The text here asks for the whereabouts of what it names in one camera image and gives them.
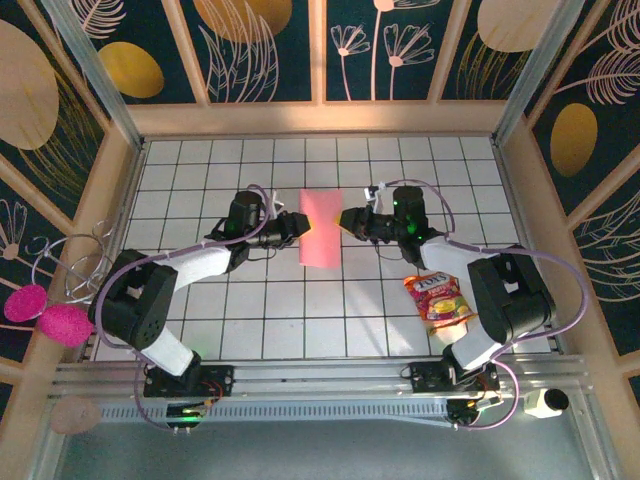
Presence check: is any pink cloth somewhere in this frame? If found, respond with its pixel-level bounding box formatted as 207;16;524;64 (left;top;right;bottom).
298;188;344;271

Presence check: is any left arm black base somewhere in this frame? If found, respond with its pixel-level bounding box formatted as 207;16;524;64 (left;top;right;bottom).
142;363;236;399

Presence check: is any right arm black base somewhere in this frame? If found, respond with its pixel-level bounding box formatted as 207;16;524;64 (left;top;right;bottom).
408;360;501;396

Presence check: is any colourful candy bag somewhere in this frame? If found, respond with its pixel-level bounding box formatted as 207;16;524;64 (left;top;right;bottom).
403;271;475;337

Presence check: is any aluminium table edge strip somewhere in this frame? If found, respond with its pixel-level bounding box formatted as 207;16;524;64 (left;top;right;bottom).
79;139;147;362
492;138;569;354

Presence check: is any black control box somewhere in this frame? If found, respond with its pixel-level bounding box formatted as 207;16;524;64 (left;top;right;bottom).
166;403;207;432
446;394;501;431

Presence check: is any pink sponge ball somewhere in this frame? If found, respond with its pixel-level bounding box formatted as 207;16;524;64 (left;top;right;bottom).
34;302;96;348

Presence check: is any round wooden disc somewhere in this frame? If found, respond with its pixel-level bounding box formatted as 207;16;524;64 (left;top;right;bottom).
49;393;102;435

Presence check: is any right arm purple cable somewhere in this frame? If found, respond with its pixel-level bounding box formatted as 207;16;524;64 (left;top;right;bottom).
382;178;589;432

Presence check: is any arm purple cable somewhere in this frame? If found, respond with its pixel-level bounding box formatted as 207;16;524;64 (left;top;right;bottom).
382;178;589;432
94;183;276;431

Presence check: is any aluminium mounting rail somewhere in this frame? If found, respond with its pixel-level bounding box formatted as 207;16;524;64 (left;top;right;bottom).
49;353;591;401

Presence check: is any slotted grey cable duct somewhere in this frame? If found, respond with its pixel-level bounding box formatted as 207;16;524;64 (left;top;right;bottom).
99;401;451;426

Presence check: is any silver wire rack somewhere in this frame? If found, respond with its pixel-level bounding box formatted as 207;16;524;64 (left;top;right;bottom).
29;218;119;306

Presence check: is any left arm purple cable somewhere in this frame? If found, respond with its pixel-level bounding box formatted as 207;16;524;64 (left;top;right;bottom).
94;183;276;431

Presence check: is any aluminium corner post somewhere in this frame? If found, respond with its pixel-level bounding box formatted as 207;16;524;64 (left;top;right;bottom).
42;0;146;150
492;0;589;145

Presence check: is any small white camera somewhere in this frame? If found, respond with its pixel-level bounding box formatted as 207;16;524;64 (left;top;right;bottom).
522;387;572;419

